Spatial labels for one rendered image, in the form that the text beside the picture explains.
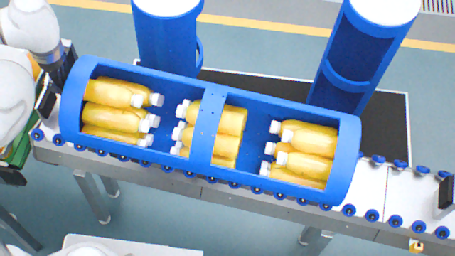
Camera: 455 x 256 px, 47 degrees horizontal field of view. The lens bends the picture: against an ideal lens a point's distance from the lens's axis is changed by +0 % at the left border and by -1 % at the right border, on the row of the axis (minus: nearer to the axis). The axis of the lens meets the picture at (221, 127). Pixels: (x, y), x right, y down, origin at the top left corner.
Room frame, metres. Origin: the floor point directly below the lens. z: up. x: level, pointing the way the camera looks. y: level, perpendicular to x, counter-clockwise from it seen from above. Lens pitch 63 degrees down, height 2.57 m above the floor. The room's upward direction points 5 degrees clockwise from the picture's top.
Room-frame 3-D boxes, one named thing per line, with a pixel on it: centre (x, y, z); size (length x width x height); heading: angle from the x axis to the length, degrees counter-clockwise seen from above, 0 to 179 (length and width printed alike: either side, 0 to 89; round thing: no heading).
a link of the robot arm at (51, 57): (0.80, 0.49, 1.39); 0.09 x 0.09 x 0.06
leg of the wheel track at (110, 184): (0.90, 0.51, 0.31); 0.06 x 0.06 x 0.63; 81
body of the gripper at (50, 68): (0.80, 0.49, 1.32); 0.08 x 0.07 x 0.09; 171
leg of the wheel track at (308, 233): (0.75, -0.46, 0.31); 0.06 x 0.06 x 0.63; 81
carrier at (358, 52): (1.42, -0.57, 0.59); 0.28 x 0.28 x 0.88
